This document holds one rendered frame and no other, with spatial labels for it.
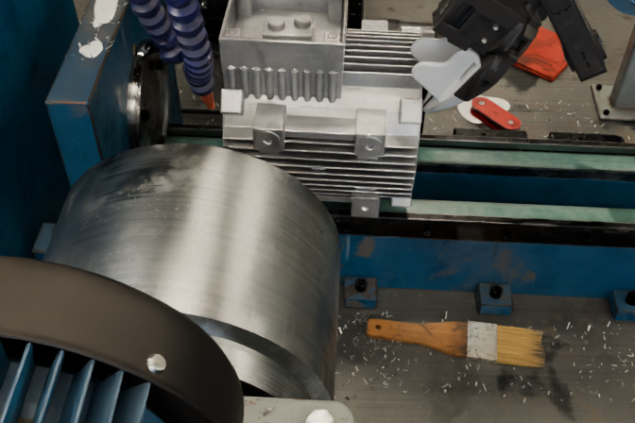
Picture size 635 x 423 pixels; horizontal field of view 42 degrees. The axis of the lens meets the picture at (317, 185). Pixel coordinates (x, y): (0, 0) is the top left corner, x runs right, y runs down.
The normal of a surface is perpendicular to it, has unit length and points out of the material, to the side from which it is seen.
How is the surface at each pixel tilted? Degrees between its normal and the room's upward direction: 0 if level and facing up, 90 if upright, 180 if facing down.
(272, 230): 35
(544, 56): 1
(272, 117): 0
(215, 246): 17
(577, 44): 88
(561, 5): 88
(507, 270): 90
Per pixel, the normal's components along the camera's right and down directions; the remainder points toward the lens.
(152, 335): 0.64, -0.50
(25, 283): 0.18, -0.68
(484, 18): -0.06, 0.72
